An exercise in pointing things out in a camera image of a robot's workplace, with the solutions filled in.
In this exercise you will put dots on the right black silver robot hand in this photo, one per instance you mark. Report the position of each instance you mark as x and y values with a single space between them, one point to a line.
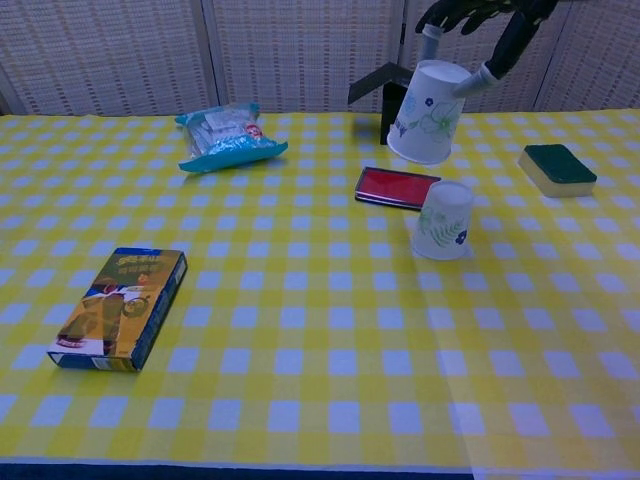
515 10

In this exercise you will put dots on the red stamp pad black case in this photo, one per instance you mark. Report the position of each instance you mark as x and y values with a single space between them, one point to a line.
390 187

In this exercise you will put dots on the orange blue cookie box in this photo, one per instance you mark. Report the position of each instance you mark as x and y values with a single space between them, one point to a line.
120 310

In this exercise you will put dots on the white paper cup flower print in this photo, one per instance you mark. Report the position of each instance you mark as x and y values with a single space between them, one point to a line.
425 135

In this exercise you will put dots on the woven folding screen panel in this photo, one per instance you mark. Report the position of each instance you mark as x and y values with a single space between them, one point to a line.
100 55
305 55
595 55
515 95

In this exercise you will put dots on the teal snack bag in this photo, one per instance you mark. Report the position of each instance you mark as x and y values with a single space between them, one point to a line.
230 142

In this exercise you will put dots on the yellow white checkered tablecloth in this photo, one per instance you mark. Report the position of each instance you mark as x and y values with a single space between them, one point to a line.
540 300
275 300

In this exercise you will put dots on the green yellow sponge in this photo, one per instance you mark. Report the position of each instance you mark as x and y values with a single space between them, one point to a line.
560 167

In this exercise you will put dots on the white paper cup fern print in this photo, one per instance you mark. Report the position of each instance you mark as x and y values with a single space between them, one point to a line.
445 225

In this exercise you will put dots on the open black cardboard box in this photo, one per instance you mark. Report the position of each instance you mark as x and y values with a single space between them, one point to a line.
391 115

